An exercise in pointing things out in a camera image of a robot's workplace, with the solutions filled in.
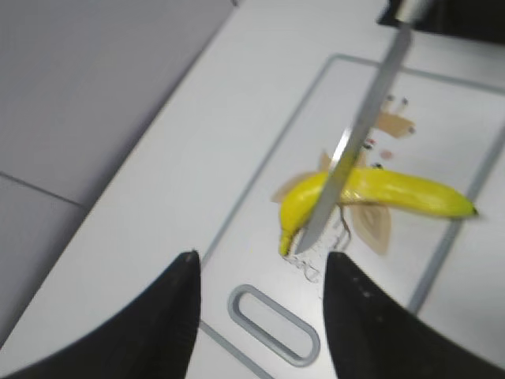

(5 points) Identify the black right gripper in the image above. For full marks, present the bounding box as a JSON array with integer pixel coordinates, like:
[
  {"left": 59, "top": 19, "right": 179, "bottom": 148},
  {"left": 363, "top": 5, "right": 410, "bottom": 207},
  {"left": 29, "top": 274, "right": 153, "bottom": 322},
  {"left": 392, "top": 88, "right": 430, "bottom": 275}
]
[{"left": 377, "top": 0, "right": 504, "bottom": 43}]

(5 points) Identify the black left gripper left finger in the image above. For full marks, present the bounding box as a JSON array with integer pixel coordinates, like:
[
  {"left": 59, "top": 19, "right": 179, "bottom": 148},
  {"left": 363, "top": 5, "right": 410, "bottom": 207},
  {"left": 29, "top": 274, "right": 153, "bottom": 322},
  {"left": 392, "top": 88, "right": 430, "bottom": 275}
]
[{"left": 10, "top": 250, "right": 201, "bottom": 378}]

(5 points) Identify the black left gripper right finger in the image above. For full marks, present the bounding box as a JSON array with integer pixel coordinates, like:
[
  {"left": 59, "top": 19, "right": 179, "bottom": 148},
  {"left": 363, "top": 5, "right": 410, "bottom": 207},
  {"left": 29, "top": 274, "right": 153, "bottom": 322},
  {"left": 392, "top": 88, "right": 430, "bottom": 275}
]
[{"left": 323, "top": 252, "right": 504, "bottom": 378}]

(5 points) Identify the knife with white handle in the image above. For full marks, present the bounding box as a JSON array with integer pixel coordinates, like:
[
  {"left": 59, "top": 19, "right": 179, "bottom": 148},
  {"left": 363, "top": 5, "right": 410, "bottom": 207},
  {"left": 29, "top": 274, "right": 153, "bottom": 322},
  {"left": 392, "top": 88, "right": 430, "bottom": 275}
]
[{"left": 294, "top": 1, "right": 432, "bottom": 254}]

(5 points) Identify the yellow plastic banana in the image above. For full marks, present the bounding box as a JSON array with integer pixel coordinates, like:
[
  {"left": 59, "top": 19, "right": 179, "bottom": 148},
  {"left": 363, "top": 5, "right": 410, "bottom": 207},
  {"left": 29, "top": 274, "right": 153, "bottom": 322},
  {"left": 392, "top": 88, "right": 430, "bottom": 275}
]
[{"left": 272, "top": 167, "right": 478, "bottom": 257}]

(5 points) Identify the white grey-rimmed cutting board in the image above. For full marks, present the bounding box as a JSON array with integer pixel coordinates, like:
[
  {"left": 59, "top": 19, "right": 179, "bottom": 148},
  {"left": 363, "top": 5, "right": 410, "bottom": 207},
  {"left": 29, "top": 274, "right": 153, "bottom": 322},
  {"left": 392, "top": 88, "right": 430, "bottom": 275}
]
[{"left": 201, "top": 54, "right": 504, "bottom": 378}]

